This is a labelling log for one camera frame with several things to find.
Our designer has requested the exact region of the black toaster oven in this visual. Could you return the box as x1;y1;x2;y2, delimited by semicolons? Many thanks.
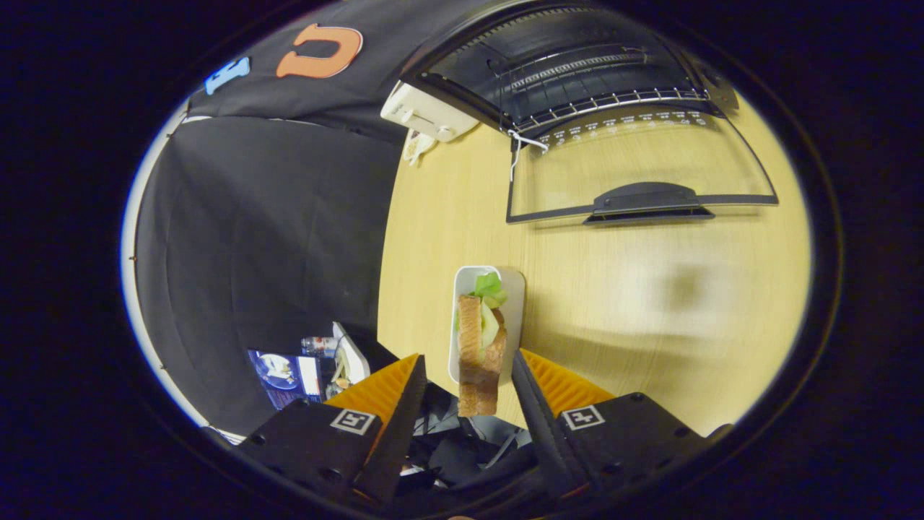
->
401;4;780;226

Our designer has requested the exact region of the white cable tie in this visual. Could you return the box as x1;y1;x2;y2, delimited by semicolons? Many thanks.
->
505;129;549;183

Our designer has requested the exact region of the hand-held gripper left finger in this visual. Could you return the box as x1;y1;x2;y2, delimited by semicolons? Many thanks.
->
238;354;428;506

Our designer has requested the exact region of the white rectangular plate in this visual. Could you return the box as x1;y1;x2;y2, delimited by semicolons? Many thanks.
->
449;265;526;387

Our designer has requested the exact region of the white pop-up toaster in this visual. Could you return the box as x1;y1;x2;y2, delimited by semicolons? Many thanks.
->
380;81;481;143

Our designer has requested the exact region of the white flat box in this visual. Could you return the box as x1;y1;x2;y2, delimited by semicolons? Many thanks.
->
334;323;371;387

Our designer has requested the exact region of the sandwich with lettuce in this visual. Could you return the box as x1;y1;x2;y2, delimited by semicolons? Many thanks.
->
456;272;509;418

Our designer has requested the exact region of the black backdrop cloth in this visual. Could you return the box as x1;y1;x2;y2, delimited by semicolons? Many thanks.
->
134;0;506;434

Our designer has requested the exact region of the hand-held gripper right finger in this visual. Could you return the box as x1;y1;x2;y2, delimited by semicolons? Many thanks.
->
511;349;733;503

